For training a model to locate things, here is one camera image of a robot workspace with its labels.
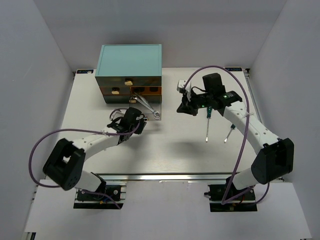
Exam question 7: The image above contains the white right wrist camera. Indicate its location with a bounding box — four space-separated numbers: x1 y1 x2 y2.
177 79 192 102

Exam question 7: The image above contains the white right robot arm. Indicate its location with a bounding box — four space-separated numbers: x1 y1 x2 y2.
176 73 294 200

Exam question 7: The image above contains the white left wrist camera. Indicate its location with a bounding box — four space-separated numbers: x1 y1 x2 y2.
109 109 125 121

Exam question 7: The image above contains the teal drawer cabinet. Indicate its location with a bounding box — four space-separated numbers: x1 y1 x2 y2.
95 44 162 98

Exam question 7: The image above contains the green handled long screwdriver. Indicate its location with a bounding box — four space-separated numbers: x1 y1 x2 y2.
205 106 213 143

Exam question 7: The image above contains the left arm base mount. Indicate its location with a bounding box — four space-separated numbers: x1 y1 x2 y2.
73 181 127 210

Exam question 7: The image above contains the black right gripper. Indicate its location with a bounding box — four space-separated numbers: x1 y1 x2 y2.
176 89 213 117

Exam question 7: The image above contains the green handled short screwdriver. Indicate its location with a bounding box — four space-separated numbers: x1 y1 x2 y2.
223 124 236 143

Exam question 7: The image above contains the small combination wrench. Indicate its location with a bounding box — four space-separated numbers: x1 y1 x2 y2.
132 95 154 112

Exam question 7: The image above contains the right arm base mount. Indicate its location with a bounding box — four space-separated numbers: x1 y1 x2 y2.
204 183 258 213

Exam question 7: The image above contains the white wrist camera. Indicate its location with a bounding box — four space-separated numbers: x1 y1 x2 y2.
109 109 125 121
177 79 192 102

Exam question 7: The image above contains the large ratchet combination wrench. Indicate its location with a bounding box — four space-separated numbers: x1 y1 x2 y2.
132 94 161 120

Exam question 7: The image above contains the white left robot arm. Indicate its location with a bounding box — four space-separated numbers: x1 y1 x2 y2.
42 107 147 200

